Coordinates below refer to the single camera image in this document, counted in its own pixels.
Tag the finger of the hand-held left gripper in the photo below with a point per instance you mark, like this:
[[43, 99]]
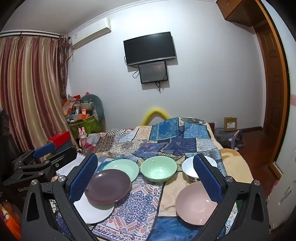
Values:
[[60, 160], [44, 150]]

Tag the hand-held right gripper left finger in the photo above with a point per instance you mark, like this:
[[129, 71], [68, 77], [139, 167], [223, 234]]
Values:
[[83, 178]]

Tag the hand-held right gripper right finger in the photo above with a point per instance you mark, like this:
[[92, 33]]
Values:
[[207, 178]]

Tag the white bowl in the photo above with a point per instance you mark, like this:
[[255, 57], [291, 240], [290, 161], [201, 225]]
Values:
[[187, 168]]

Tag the pink bowl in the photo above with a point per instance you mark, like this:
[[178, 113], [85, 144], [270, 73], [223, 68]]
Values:
[[194, 204]]

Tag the green plate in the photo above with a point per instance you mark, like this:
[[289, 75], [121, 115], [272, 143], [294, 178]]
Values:
[[124, 165]]

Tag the green bowl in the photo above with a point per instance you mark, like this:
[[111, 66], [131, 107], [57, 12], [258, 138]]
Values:
[[158, 171]]

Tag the white cloth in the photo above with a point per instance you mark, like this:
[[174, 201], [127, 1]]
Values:
[[74, 162]]

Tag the dark grey box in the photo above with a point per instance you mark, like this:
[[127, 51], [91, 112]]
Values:
[[67, 147]]

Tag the red box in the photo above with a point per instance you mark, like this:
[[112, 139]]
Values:
[[59, 138]]

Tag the purple plate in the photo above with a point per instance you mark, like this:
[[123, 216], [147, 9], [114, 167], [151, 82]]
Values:
[[108, 185]]

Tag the beige fleece blanket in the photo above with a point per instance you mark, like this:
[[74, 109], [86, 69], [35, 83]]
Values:
[[233, 164]]

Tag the pink bunny toy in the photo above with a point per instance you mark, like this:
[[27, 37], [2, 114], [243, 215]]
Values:
[[82, 138]]

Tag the white plate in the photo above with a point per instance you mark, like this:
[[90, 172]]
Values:
[[97, 213]]

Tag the green storage box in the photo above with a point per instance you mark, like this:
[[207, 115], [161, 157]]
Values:
[[89, 126]]

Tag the grey purple bag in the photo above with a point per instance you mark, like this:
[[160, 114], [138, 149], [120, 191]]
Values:
[[227, 139]]

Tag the pile of cardboard packages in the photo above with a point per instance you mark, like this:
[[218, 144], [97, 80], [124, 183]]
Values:
[[72, 107]]

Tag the patchwork blanket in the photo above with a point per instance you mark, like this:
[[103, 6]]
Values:
[[171, 139]]

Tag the cardboard box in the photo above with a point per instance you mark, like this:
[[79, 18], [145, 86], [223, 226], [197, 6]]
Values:
[[230, 124]]

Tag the striped pink curtain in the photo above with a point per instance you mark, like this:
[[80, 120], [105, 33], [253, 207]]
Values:
[[30, 92]]

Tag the white suitcase with stickers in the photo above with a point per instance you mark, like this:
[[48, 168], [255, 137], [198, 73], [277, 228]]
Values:
[[282, 204]]

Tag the yellow foam tube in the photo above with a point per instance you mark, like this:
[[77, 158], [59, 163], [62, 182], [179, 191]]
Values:
[[157, 112]]

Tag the brown wooden door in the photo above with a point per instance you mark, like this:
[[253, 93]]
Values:
[[269, 92]]

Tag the white air conditioner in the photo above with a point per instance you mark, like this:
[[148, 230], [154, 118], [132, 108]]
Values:
[[90, 32]]

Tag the white wardrobe sliding door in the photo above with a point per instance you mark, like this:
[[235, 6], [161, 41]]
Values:
[[289, 58]]

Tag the wooden overhead cabinet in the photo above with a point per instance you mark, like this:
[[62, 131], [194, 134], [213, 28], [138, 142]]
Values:
[[235, 9]]

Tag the white curtain rail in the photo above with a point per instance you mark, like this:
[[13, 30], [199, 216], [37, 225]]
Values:
[[30, 34]]

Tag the small black wall screen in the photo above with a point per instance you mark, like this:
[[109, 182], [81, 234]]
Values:
[[153, 73]]

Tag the black wall television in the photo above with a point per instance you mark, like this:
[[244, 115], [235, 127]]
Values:
[[149, 48]]

